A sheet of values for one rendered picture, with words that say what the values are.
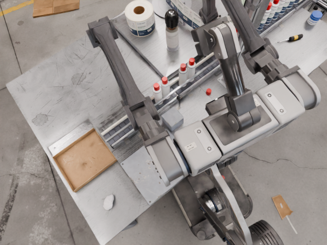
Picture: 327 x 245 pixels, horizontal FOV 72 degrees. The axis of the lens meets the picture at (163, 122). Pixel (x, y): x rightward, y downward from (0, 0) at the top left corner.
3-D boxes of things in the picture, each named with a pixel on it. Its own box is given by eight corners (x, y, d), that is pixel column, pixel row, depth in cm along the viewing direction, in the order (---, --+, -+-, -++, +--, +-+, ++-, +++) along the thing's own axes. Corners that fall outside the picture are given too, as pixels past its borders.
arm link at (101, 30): (78, 14, 77) (105, 3, 78) (86, 32, 90) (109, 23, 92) (135, 131, 77) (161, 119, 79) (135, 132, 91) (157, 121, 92)
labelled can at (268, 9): (258, 24, 162) (269, -1, 143) (263, 28, 161) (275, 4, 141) (253, 27, 161) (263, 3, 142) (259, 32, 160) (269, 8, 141)
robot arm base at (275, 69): (266, 95, 86) (280, 78, 75) (254, 79, 89) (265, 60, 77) (285, 85, 87) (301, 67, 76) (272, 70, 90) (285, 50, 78)
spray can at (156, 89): (159, 96, 146) (156, 79, 127) (164, 102, 144) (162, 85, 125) (153, 101, 145) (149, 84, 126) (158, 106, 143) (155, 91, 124)
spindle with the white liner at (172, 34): (173, 39, 162) (172, 4, 134) (181, 46, 159) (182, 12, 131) (163, 46, 160) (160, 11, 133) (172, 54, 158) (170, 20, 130)
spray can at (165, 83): (167, 91, 147) (165, 73, 128) (172, 96, 145) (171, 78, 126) (160, 95, 146) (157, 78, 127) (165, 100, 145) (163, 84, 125)
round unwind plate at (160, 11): (174, -16, 182) (174, -17, 181) (199, 5, 172) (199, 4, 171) (144, 3, 177) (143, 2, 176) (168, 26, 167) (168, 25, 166)
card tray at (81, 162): (95, 129, 146) (93, 127, 142) (117, 160, 138) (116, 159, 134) (55, 158, 141) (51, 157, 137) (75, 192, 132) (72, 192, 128)
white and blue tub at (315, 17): (315, 17, 167) (320, 9, 161) (318, 25, 165) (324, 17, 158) (305, 18, 168) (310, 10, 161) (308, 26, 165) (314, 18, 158)
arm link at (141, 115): (140, 130, 75) (155, 123, 75) (128, 106, 78) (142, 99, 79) (143, 139, 83) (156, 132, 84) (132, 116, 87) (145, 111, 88)
